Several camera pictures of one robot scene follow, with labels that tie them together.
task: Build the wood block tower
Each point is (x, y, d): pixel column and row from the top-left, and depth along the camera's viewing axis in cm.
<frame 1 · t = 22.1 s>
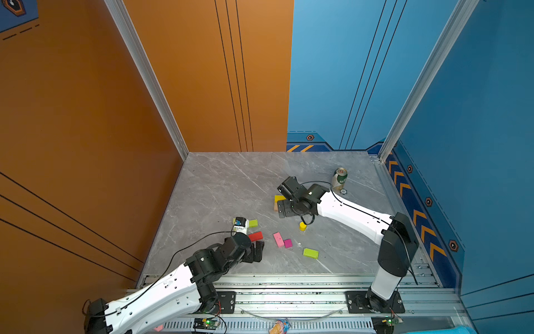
left hand: (255, 242, 77), fingers open
right hand: (288, 208, 85), fingers open
lime green block middle: (253, 223, 94), point 2 cm above the table
pink rectangular block: (279, 239, 89), point 2 cm above the table
magenta small cube: (288, 243, 89), on the table
yellow cylinder block: (302, 226, 93), point 2 cm above the table
lime green block front: (311, 253, 85), point 2 cm above the table
green beverage can: (339, 177, 101), point 9 cm above the table

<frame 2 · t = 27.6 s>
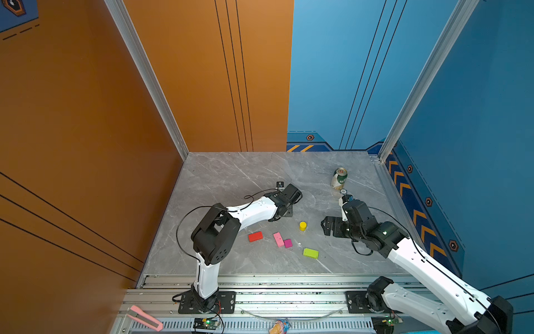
left hand: (285, 207, 94), fingers open
right hand: (329, 224, 78), fingers open
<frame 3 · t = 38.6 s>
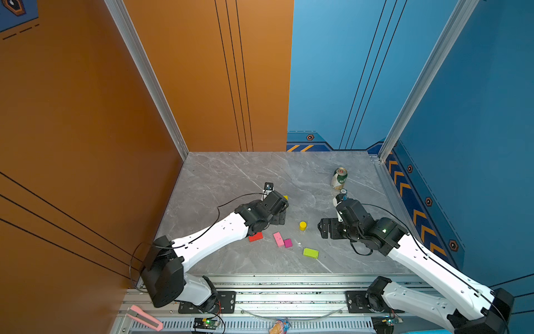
left hand: (273, 209, 82), fingers open
right hand: (326, 226, 76), fingers open
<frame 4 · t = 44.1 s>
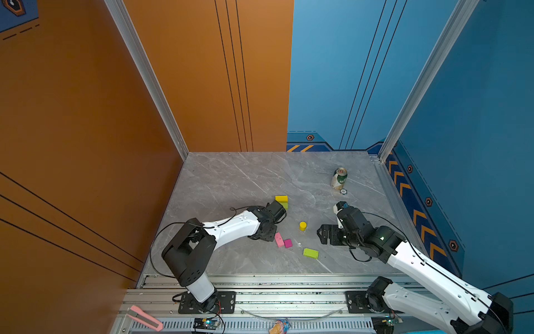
left hand: (266, 232, 89), fingers open
right hand: (324, 233, 77), fingers open
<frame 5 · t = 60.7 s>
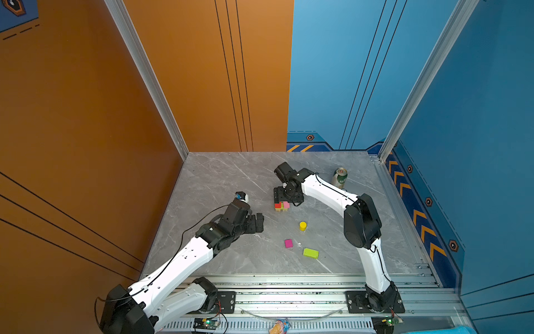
left hand: (254, 216, 80), fingers open
right hand: (281, 199, 94), fingers open
pink rectangular block: (286, 204, 96), point 5 cm above the table
red rectangular block: (277, 205, 99), point 3 cm above the table
